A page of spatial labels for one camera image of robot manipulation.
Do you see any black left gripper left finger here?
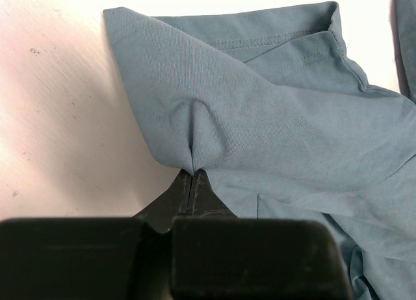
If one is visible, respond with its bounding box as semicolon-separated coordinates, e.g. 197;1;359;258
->
1;171;192;299

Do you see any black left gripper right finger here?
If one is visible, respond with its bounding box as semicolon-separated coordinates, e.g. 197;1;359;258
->
170;171;353;299

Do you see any blue t shirt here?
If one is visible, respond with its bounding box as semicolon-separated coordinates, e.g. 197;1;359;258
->
103;2;415;299

